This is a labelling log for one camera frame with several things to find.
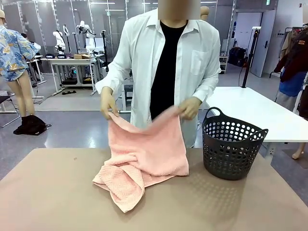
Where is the person's right hand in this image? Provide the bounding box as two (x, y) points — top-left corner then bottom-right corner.
(100, 86), (120, 119)

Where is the person's left hand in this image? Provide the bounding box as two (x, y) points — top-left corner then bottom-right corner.
(178, 96), (203, 121)

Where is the pink terry towel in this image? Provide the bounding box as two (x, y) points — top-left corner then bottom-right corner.
(92, 106), (190, 214)

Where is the person's left forearm white sleeve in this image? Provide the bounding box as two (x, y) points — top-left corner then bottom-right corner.
(191, 67), (222, 105)

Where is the person's right forearm white sleeve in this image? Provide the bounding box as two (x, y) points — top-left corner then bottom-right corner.
(95, 56), (128, 95)

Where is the person's torso in white shirt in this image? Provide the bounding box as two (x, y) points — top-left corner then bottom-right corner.
(109, 0), (221, 149)

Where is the white workbench with legs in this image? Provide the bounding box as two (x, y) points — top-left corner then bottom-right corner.
(40, 56), (106, 96)

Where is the white rectangular table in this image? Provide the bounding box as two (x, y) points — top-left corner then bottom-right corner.
(205, 86), (308, 158)

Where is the black suitcase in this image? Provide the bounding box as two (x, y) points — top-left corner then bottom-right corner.
(228, 47), (248, 67)

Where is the dark grey perforated laundry basket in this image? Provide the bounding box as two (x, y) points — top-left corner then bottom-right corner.
(201, 107), (269, 181)

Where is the black tripod pole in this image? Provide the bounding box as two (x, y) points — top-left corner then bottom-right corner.
(241, 27), (261, 89)

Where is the black garment on floor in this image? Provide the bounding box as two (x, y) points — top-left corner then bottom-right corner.
(13, 115), (48, 135)

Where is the beige mannequin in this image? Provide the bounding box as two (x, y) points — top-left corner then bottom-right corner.
(0, 9), (37, 121)

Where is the bald mannequin head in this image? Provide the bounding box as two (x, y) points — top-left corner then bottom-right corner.
(200, 6), (210, 22)

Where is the grey door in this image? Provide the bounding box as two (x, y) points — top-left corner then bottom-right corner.
(249, 9), (276, 78)

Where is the black metal chair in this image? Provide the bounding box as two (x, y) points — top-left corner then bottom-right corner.
(0, 90), (21, 128)

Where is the blue garment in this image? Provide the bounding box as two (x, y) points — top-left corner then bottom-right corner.
(278, 71), (307, 97)

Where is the blue floral shirt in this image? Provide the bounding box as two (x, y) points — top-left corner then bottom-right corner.
(0, 25), (41, 82)

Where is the beige mannequin foot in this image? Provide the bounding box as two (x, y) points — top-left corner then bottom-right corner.
(291, 141), (305, 160)

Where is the beige coat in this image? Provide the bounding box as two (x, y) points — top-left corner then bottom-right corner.
(280, 30), (299, 62)

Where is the dark brown jacket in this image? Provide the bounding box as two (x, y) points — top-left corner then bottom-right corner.
(274, 23), (308, 83)

